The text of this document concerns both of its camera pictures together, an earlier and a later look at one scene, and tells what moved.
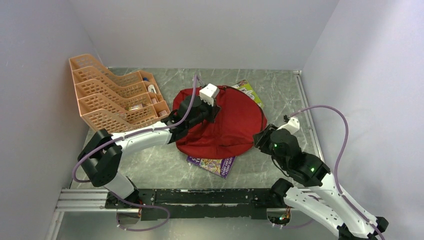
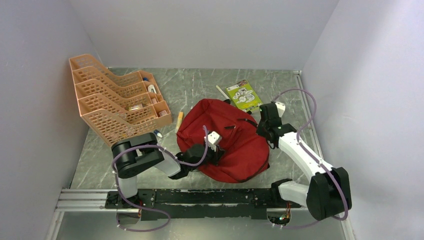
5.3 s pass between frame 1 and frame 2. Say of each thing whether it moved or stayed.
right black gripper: moved
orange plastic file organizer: stayed
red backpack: moved
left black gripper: moved
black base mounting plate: stayed
